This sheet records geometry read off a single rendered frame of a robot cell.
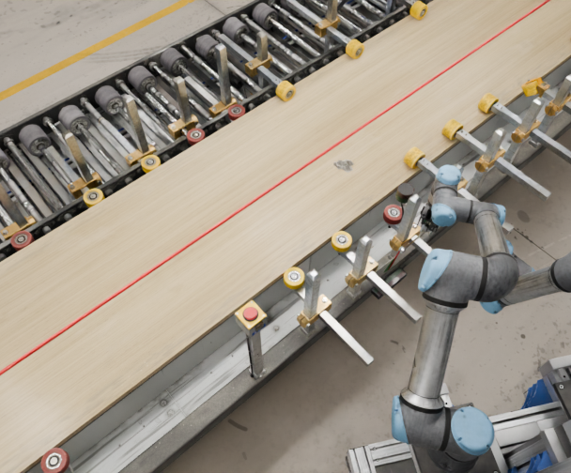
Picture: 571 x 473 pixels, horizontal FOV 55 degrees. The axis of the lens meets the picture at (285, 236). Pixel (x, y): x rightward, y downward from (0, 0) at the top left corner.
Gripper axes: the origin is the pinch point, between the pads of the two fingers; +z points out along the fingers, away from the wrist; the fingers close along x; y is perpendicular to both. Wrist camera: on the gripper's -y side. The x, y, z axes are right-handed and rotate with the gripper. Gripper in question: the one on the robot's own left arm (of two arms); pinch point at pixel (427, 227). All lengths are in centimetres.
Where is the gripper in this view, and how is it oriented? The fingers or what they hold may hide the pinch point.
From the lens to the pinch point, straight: 213.8
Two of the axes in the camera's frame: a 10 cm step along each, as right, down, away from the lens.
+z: -0.1, 5.3, 8.5
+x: 8.7, 4.1, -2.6
